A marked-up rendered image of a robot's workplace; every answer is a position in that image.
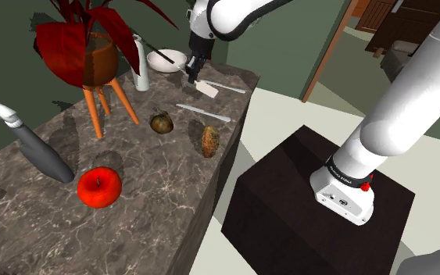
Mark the red apple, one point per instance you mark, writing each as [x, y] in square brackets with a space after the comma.
[99, 188]

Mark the brown wooden door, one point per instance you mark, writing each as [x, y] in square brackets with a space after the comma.
[374, 15]

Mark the grey armchair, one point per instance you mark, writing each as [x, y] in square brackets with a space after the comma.
[396, 57]

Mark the dark wooden cabinet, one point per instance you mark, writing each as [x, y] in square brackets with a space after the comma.
[414, 23]

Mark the brown oval bread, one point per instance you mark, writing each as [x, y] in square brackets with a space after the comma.
[210, 141]

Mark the green-brown round fruit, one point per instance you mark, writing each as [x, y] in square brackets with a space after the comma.
[161, 122]

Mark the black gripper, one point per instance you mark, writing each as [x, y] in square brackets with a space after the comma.
[200, 45]

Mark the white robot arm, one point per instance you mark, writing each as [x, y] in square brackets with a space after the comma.
[406, 99]

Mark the white tall bottle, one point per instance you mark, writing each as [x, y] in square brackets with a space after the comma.
[141, 72]

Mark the pale grey knife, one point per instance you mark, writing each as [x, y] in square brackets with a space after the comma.
[229, 88]
[204, 112]

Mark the dark robot stand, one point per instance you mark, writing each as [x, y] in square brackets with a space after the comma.
[280, 213]

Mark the red plant in orange pot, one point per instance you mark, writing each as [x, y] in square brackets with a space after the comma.
[97, 61]

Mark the grey bottle with white spout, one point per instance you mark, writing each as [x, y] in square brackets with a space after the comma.
[40, 152]

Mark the white bowl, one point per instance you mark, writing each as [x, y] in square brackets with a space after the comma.
[162, 63]

